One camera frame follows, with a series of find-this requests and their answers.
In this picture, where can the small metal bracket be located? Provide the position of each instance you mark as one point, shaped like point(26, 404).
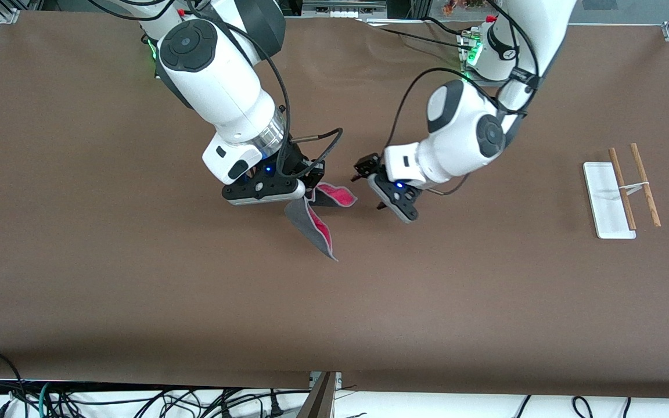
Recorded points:
point(339, 380)

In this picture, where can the white rack base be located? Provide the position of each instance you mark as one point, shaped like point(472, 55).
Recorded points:
point(604, 203)

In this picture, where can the wooden rack rod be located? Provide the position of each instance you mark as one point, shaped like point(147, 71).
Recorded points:
point(628, 209)

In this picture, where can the grey and pink towel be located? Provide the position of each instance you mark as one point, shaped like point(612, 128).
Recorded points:
point(311, 226)

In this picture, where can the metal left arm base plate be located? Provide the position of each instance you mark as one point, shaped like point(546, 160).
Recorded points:
point(468, 76)

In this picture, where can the white paper sheet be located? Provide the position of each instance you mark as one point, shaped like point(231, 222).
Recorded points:
point(395, 22)

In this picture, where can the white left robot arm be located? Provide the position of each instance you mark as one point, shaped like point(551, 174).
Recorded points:
point(468, 128)

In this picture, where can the white power strip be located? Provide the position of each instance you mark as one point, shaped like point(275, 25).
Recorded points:
point(343, 10)

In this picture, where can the wooden post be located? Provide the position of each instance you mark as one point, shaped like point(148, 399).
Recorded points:
point(320, 400)

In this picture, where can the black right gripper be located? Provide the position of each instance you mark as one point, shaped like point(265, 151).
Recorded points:
point(292, 162)

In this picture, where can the wooden chopsticks pair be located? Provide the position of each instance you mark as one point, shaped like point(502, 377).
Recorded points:
point(651, 200)

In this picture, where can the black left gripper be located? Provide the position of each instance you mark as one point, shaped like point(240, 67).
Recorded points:
point(367, 166)

